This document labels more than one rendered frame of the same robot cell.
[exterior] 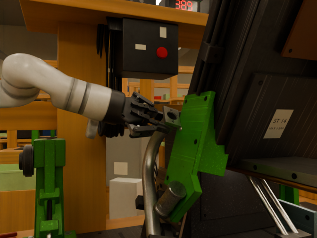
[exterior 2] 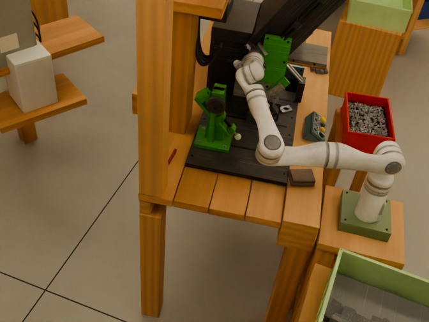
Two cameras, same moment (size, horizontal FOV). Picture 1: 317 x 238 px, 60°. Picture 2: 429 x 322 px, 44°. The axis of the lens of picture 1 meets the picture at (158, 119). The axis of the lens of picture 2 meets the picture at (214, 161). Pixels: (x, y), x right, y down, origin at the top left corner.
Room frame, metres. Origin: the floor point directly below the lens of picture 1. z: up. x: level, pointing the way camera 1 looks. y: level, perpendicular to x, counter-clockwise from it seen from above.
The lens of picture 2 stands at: (-0.14, 1.76, 2.38)
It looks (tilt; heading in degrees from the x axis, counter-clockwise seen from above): 43 degrees down; 298
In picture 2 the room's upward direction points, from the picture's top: 7 degrees clockwise
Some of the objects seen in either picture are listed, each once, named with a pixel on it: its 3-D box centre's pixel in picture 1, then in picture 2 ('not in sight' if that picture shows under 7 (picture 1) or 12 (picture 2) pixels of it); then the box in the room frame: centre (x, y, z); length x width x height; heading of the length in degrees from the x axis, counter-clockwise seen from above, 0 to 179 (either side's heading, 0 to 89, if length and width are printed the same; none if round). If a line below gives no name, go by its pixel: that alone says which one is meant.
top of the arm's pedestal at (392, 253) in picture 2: not in sight; (361, 225); (-0.03, 0.26, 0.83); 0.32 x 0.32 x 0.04; 18
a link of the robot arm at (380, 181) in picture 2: not in sight; (385, 165); (-0.03, 0.24, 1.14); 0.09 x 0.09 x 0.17; 31
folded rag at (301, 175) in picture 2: not in sight; (301, 176); (0.25, 0.25, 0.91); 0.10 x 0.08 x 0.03; 35
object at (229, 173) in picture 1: (219, 167); (233, 46); (0.85, -0.19, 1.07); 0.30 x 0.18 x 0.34; 111
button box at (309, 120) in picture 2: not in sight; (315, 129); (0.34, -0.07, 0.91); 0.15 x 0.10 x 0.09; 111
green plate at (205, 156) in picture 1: (200, 140); (274, 56); (0.60, -0.09, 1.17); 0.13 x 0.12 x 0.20; 111
